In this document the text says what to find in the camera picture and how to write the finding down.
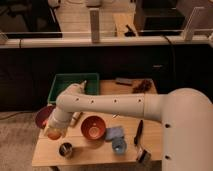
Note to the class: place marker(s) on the black tool on desk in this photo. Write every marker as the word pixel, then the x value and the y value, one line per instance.
pixel 129 32

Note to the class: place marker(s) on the orange bowl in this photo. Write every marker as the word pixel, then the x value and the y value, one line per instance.
pixel 93 128

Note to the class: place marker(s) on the dark grape bunch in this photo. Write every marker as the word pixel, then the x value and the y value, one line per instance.
pixel 142 86

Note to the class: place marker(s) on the white angled bracket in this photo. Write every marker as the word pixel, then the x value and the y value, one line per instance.
pixel 192 23

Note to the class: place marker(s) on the grey sponge block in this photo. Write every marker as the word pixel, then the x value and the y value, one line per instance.
pixel 123 81

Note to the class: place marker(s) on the small metal cup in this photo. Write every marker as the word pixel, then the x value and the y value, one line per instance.
pixel 66 150

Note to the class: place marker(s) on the blue cloth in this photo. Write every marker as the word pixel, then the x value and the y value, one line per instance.
pixel 114 132

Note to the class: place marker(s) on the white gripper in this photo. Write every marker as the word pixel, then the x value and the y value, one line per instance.
pixel 58 122

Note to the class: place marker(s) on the purple bowl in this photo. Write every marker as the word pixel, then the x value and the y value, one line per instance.
pixel 42 115

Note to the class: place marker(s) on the white paper cup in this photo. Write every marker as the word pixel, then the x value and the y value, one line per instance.
pixel 75 118

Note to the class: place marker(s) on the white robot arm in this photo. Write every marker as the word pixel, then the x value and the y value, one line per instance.
pixel 186 115

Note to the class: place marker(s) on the green plastic tray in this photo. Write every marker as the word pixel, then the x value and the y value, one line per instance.
pixel 62 81

